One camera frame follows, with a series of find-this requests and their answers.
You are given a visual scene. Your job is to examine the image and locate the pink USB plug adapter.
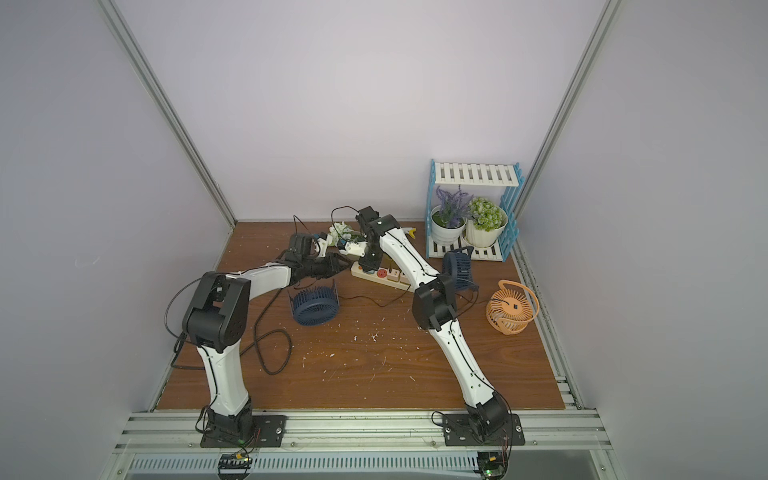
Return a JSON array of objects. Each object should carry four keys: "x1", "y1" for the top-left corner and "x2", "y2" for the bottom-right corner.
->
[{"x1": 386, "y1": 269, "x2": 400, "y2": 284}]

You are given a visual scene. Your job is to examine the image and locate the beige red power strip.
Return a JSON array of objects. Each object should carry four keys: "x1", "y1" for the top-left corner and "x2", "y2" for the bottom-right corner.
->
[{"x1": 351, "y1": 262, "x2": 411, "y2": 291}]

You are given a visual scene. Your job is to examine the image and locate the black fan cable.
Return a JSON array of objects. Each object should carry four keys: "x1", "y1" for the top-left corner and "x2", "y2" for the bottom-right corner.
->
[{"x1": 239, "y1": 281, "x2": 421, "y2": 377}]

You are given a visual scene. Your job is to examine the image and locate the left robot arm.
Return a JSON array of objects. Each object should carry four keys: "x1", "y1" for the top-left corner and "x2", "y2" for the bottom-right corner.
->
[{"x1": 182, "y1": 233, "x2": 352, "y2": 419}]

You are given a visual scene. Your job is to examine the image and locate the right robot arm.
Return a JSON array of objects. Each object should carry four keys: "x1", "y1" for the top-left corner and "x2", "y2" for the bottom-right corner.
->
[{"x1": 356, "y1": 206, "x2": 510, "y2": 437}]

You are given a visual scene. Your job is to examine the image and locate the dark blue desk fan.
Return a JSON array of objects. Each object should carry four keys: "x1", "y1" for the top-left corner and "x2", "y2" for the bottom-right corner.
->
[{"x1": 289, "y1": 283, "x2": 340, "y2": 327}]

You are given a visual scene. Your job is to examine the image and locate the orange desk fan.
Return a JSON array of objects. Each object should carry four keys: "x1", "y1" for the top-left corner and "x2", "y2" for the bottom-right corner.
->
[{"x1": 485, "y1": 279, "x2": 541, "y2": 336}]

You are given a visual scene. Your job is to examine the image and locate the beige pot white flowers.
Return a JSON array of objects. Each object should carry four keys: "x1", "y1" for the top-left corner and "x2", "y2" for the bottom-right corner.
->
[{"x1": 329, "y1": 222, "x2": 367, "y2": 257}]

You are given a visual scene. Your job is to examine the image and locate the white pot lavender plant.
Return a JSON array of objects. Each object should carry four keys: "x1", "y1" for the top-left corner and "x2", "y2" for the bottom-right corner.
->
[{"x1": 430, "y1": 185, "x2": 472, "y2": 245}]

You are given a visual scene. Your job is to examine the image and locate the blue white plant shelf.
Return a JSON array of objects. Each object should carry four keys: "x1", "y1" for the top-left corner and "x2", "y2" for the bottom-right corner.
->
[{"x1": 425, "y1": 160, "x2": 525, "y2": 262}]

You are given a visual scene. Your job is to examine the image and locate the white pot green plant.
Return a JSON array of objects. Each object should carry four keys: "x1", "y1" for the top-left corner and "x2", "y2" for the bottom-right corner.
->
[{"x1": 465, "y1": 197, "x2": 509, "y2": 248}]

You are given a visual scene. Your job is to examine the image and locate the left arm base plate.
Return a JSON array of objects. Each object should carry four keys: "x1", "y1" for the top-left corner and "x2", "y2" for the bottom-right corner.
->
[{"x1": 200, "y1": 414, "x2": 288, "y2": 448}]

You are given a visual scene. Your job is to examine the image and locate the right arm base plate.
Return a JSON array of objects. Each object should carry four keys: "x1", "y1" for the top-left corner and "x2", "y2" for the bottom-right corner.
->
[{"x1": 432, "y1": 411, "x2": 526, "y2": 447}]

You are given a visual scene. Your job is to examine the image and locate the aluminium rail frame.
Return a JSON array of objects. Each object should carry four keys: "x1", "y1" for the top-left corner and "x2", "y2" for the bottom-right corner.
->
[{"x1": 101, "y1": 410, "x2": 626, "y2": 479}]

